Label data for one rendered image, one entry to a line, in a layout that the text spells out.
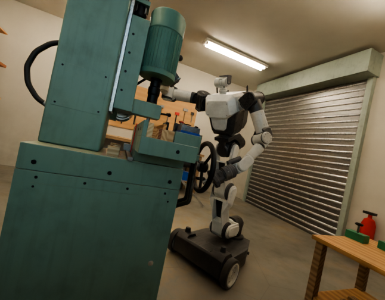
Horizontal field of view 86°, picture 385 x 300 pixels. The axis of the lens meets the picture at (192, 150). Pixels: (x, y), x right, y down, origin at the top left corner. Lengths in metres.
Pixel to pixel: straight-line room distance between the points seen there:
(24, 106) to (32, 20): 1.45
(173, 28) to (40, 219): 0.94
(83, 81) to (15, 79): 3.75
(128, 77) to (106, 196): 0.52
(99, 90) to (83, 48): 0.17
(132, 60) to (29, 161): 0.56
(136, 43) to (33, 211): 0.77
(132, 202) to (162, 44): 0.71
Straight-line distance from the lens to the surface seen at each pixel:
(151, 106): 1.02
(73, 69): 0.98
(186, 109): 4.63
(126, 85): 1.00
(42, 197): 0.88
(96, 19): 1.04
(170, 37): 1.08
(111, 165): 0.83
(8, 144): 4.65
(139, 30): 1.08
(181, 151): 0.74
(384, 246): 1.80
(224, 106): 1.46
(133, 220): 0.88
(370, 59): 3.67
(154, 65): 1.02
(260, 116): 1.42
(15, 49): 4.79
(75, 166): 0.84
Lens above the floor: 0.89
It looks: level
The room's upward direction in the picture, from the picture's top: 12 degrees clockwise
